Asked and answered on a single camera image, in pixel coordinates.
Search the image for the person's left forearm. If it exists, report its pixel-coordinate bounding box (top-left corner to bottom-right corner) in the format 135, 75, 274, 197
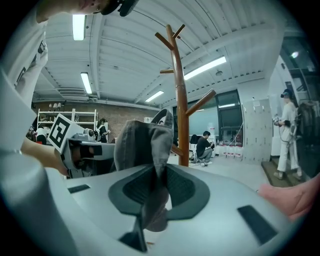
19, 138, 71, 178

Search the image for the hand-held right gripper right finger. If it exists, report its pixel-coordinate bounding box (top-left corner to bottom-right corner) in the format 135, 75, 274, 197
143, 163, 301, 256

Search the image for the white shelving unit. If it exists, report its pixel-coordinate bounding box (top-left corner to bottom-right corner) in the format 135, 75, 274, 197
36, 108, 99, 131

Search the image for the person's left hand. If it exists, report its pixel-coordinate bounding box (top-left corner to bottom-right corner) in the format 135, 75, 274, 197
70, 146, 96, 165

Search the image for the person's head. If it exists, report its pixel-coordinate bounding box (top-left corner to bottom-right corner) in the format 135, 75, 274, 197
36, 0, 121, 24

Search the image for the wooden coat rack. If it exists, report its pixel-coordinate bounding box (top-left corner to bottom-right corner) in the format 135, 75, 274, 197
154, 24, 217, 168

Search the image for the person's white shirt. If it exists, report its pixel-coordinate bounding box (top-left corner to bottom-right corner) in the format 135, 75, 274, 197
0, 21, 49, 151

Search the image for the wooden step platform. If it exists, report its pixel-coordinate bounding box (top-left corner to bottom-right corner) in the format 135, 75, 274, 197
260, 157, 305, 188

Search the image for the row of white containers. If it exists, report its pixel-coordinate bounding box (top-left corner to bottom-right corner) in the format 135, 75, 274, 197
215, 144, 244, 159

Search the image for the long ceiling light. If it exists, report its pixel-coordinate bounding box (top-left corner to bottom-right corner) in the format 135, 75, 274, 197
80, 72, 93, 95
183, 55, 227, 81
144, 90, 165, 103
72, 14, 87, 42

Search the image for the ceiling air conditioner unit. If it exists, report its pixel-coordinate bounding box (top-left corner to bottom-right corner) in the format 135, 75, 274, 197
58, 87, 98, 101

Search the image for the white patterned partition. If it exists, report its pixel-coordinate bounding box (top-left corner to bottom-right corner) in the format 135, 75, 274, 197
241, 98, 275, 165

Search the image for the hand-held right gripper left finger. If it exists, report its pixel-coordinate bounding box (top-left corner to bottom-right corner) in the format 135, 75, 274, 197
44, 163, 157, 256

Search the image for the grey cloth garment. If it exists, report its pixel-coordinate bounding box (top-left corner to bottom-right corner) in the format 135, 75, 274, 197
113, 109, 175, 232

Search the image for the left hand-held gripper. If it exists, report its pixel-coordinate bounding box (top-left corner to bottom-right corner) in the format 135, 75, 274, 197
46, 112, 117, 179

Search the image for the black head-worn camera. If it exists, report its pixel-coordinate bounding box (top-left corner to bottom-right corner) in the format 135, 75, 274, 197
100, 0, 140, 18

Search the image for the dark window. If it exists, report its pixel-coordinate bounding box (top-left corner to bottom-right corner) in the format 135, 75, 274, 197
214, 89, 245, 151

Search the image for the dark glass door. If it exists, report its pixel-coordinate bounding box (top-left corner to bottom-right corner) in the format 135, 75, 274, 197
279, 37, 320, 177

